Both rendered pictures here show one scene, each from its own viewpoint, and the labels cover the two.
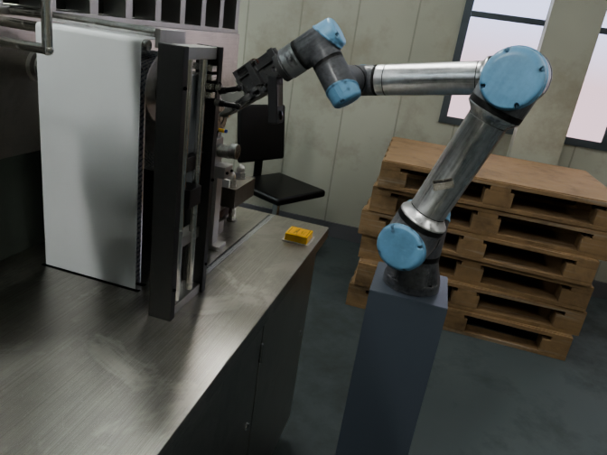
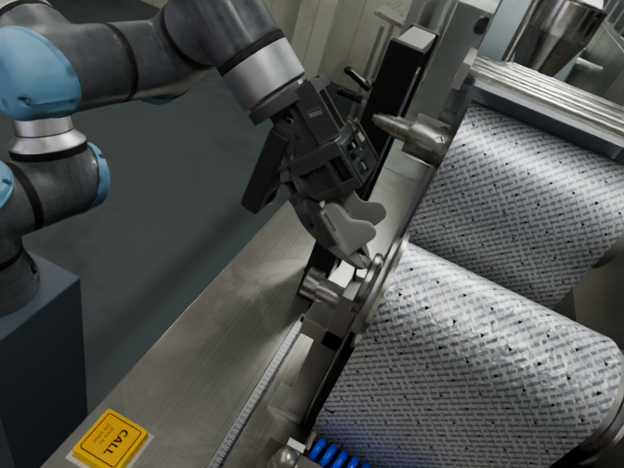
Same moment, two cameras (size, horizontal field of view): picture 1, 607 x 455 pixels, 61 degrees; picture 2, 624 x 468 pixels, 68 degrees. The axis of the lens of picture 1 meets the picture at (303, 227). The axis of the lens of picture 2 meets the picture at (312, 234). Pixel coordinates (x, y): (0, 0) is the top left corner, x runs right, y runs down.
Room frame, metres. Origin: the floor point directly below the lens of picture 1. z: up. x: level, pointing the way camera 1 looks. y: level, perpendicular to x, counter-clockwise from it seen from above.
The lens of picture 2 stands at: (1.75, 0.16, 1.60)
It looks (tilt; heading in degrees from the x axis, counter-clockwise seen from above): 38 degrees down; 177
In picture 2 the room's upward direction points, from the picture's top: 20 degrees clockwise
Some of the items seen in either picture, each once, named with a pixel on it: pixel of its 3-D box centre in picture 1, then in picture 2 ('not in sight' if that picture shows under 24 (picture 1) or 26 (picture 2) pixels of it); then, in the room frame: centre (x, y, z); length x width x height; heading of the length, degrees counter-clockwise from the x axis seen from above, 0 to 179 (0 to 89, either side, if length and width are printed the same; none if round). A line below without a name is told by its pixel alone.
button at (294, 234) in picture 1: (298, 235); (111, 443); (1.46, 0.01, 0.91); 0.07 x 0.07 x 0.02; 77
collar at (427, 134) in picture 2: not in sight; (428, 141); (1.11, 0.31, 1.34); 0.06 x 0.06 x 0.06; 77
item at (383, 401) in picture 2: not in sight; (428, 429); (1.44, 0.38, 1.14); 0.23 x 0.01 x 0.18; 77
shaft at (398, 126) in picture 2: not in sight; (391, 124); (1.09, 0.25, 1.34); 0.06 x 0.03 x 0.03; 77
